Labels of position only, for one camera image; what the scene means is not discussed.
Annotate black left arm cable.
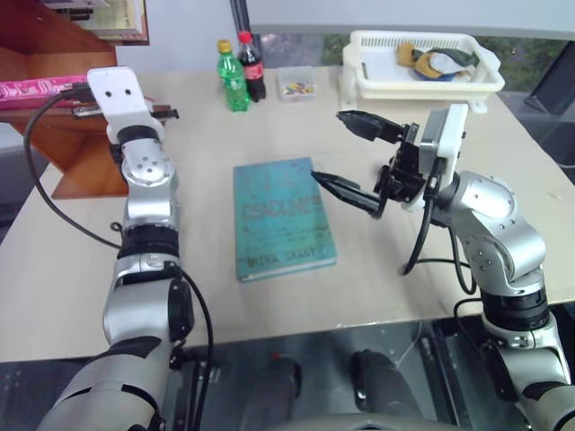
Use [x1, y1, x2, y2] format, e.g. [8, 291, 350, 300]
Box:
[22, 83, 125, 251]

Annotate grey robot torso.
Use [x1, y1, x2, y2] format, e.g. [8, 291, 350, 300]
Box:
[264, 410, 455, 431]

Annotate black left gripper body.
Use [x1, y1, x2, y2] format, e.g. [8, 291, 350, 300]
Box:
[70, 101, 181, 121]

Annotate large dark rounded shape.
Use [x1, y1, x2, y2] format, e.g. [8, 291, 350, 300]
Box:
[349, 349, 423, 418]

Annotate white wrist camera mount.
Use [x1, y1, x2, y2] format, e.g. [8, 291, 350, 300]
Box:
[86, 66, 165, 138]
[402, 103, 471, 213]

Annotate reddish wooden bookshelf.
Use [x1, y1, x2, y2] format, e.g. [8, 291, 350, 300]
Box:
[0, 0, 156, 198]

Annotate white plastic basket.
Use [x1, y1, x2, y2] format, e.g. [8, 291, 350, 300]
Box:
[341, 30, 507, 113]

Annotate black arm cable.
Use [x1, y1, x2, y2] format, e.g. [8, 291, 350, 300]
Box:
[22, 83, 125, 251]
[397, 172, 480, 297]

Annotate teal hardcover book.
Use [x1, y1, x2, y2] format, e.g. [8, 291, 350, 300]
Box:
[232, 156, 338, 284]

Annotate yellow cloth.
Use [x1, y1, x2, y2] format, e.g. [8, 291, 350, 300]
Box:
[394, 42, 435, 80]

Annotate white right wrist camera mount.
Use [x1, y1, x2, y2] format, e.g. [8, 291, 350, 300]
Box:
[402, 103, 471, 213]

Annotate black pole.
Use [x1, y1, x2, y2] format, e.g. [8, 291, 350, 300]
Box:
[228, 0, 253, 41]

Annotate pink box on shelf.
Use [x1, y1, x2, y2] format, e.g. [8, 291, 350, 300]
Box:
[0, 76, 89, 110]

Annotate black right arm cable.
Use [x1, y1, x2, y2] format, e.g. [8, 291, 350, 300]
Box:
[397, 172, 480, 297]

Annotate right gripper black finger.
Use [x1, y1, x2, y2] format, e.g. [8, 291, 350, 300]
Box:
[336, 109, 403, 144]
[310, 170, 387, 220]

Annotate dark green cloth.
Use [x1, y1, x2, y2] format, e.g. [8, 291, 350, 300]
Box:
[412, 47, 481, 68]

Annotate clear box of colourful bits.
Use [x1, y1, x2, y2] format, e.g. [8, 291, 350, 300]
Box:
[276, 66, 318, 103]

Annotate wood framed picture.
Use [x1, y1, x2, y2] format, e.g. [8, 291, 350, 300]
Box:
[83, 0, 152, 47]

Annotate cola bottle with red label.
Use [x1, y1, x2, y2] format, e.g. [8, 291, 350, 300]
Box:
[236, 31, 268, 103]

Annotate green plastic soda bottle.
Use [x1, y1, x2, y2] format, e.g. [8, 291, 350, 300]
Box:
[217, 39, 252, 113]

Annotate black left elbow cable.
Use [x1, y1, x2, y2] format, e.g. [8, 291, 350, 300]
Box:
[172, 267, 216, 431]

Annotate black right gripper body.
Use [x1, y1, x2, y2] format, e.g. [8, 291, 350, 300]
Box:
[372, 121, 428, 212]

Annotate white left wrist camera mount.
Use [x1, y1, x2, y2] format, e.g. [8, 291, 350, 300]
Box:
[86, 66, 165, 138]

